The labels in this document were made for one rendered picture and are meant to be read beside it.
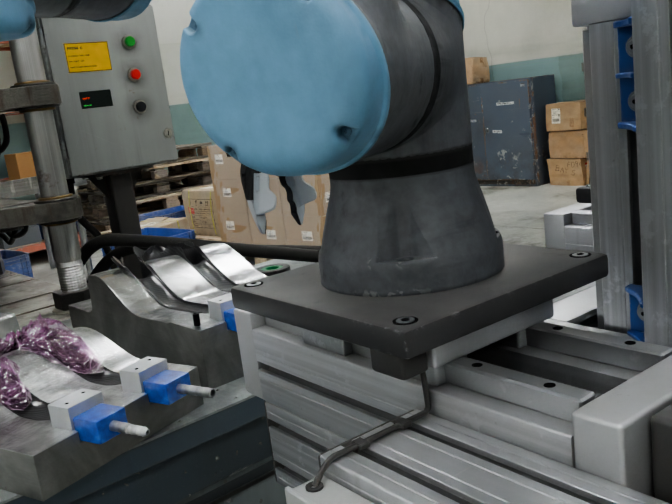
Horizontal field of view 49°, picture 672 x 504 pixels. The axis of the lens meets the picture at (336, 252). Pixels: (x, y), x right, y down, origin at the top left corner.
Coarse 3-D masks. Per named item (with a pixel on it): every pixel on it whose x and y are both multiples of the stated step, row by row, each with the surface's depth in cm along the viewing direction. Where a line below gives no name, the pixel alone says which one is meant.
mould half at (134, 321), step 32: (224, 256) 139; (96, 288) 129; (128, 288) 125; (192, 288) 129; (96, 320) 133; (128, 320) 122; (160, 320) 113; (192, 320) 110; (128, 352) 125; (160, 352) 115; (192, 352) 107; (224, 352) 107
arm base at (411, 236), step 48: (336, 192) 58; (384, 192) 54; (432, 192) 54; (480, 192) 58; (336, 240) 57; (384, 240) 54; (432, 240) 54; (480, 240) 56; (336, 288) 57; (384, 288) 54; (432, 288) 54
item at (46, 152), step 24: (24, 48) 157; (24, 72) 158; (48, 120) 161; (48, 144) 161; (48, 168) 162; (48, 192) 163; (72, 240) 166; (0, 264) 220; (72, 264) 167; (72, 288) 167
